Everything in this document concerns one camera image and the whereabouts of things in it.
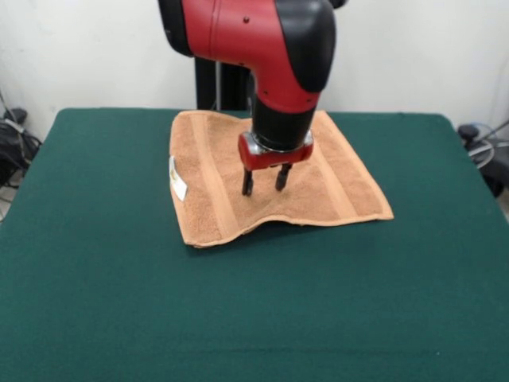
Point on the tan terry towel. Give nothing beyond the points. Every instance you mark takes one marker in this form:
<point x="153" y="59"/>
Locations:
<point x="338" y="179"/>

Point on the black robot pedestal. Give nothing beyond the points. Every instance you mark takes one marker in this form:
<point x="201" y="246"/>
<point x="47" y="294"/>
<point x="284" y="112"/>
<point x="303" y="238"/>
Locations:
<point x="222" y="87"/>

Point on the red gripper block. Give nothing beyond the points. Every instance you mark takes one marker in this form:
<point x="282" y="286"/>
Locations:
<point x="274" y="158"/>

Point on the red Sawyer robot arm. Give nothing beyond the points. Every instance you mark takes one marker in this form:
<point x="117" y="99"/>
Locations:
<point x="270" y="59"/>

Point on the dark green table cloth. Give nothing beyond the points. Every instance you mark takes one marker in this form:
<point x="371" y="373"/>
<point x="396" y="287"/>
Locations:
<point x="119" y="278"/>

